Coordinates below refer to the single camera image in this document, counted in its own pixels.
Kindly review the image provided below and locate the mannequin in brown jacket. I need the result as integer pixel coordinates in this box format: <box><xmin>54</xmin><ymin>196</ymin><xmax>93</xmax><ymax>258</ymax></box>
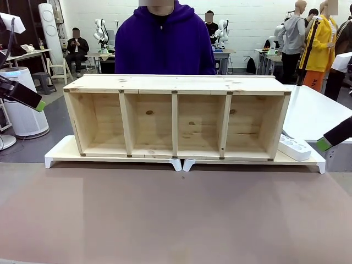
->
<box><xmin>324</xmin><ymin>15</ymin><xmax>352</xmax><ymax>102</ymax></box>

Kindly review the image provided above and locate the white power strip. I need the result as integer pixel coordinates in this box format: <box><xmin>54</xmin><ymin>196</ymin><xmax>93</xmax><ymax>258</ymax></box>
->
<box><xmin>277</xmin><ymin>134</ymin><xmax>312</xmax><ymax>162</ymax></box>

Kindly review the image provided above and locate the person in purple hoodie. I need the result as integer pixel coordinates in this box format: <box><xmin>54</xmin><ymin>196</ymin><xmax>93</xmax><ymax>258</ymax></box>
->
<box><xmin>114</xmin><ymin>0</ymin><xmax>217</xmax><ymax>75</ymax></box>

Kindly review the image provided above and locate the four-compartment wooden shelf box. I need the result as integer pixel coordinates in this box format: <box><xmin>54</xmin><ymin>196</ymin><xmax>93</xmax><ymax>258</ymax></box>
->
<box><xmin>63</xmin><ymin>73</ymin><xmax>293</xmax><ymax>162</ymax></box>

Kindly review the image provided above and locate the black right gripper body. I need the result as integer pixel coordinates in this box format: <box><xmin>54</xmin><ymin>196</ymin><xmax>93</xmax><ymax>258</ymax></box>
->
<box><xmin>337</xmin><ymin>116</ymin><xmax>352</xmax><ymax>142</ymax></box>

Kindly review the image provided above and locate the seated person in black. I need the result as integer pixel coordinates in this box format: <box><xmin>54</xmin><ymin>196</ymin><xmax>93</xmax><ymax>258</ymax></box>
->
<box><xmin>65</xmin><ymin>27</ymin><xmax>90</xmax><ymax>78</ymax></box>

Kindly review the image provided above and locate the black bag on table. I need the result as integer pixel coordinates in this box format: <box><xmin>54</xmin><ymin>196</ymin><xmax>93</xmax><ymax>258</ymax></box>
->
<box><xmin>0</xmin><ymin>41</ymin><xmax>28</xmax><ymax>57</ymax></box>

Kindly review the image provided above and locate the tall white air conditioner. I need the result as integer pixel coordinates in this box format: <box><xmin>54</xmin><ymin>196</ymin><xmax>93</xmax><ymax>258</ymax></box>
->
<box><xmin>37</xmin><ymin>3</ymin><xmax>65</xmax><ymax>74</ymax></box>

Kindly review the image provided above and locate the light wooden background table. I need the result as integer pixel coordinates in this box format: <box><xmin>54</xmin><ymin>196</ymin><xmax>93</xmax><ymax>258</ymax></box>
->
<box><xmin>4</xmin><ymin>48</ymin><xmax>53</xmax><ymax>76</ymax></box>

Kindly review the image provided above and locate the grey plastic stool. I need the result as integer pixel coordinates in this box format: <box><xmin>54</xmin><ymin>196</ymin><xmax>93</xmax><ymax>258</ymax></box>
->
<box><xmin>31</xmin><ymin>71</ymin><xmax>57</xmax><ymax>95</ymax></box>

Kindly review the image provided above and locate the mannequin in yellow jacket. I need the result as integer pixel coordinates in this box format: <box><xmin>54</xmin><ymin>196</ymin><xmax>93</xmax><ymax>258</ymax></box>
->
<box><xmin>298</xmin><ymin>0</ymin><xmax>339</xmax><ymax>93</ymax></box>

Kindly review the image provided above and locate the white fan base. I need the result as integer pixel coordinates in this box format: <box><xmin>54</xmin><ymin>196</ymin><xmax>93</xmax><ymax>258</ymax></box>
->
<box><xmin>0</xmin><ymin>134</ymin><xmax>18</xmax><ymax>151</ymax></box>

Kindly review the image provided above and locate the black tripod stand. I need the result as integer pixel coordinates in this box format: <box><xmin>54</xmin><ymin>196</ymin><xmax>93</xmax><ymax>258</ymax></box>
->
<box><xmin>295</xmin><ymin>15</ymin><xmax>323</xmax><ymax>86</ymax></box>

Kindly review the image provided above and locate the grey background desk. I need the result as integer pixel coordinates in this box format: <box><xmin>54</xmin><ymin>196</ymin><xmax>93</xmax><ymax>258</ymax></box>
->
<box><xmin>254</xmin><ymin>48</ymin><xmax>284</xmax><ymax>75</ymax></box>
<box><xmin>213</xmin><ymin>48</ymin><xmax>237</xmax><ymax>75</ymax></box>

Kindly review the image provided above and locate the black backpack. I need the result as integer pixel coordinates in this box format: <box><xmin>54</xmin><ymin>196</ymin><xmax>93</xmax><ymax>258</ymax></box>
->
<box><xmin>245</xmin><ymin>57</ymin><xmax>257</xmax><ymax>74</ymax></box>

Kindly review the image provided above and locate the small wooden step stool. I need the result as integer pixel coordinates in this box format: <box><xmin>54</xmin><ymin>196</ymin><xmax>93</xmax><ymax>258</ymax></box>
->
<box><xmin>48</xmin><ymin>58</ymin><xmax>74</xmax><ymax>85</ymax></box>

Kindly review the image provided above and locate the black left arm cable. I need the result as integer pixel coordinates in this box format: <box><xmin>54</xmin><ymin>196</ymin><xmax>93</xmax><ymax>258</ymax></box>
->
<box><xmin>0</xmin><ymin>16</ymin><xmax>16</xmax><ymax>69</ymax></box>

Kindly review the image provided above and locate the wooden riser with white legs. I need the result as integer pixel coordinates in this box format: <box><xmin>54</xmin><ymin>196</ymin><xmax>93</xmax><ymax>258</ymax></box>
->
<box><xmin>44</xmin><ymin>135</ymin><xmax>183</xmax><ymax>172</ymax></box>
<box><xmin>183</xmin><ymin>150</ymin><xmax>326</xmax><ymax>174</ymax></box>

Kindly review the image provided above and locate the white side table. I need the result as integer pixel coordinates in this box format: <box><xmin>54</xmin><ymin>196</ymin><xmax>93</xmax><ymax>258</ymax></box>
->
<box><xmin>274</xmin><ymin>84</ymin><xmax>352</xmax><ymax>144</ymax></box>

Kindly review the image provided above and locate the black box under table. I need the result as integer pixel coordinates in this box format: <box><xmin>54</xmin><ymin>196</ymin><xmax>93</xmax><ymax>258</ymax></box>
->
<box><xmin>99</xmin><ymin>56</ymin><xmax>116</xmax><ymax>74</ymax></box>

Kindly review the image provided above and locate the white round air purifier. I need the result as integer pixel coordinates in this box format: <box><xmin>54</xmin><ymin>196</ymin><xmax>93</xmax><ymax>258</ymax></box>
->
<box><xmin>0</xmin><ymin>67</ymin><xmax>51</xmax><ymax>139</ymax></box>

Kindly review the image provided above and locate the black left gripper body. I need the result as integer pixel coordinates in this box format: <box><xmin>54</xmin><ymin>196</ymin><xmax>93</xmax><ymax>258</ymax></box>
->
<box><xmin>0</xmin><ymin>74</ymin><xmax>28</xmax><ymax>103</ymax></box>

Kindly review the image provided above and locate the dark-haired person in black sweater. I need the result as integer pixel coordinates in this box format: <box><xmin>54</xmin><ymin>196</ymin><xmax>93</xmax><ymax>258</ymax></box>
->
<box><xmin>304</xmin><ymin>8</ymin><xmax>320</xmax><ymax>28</ymax></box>

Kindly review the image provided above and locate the mannequin in grey hoodie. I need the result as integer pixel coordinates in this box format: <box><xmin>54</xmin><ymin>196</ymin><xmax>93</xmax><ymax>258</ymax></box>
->
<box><xmin>279</xmin><ymin>0</ymin><xmax>307</xmax><ymax>85</ymax></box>

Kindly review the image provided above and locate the standing person in black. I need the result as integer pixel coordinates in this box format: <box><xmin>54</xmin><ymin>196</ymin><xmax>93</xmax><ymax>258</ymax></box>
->
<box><xmin>204</xmin><ymin>10</ymin><xmax>220</xmax><ymax>45</ymax></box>

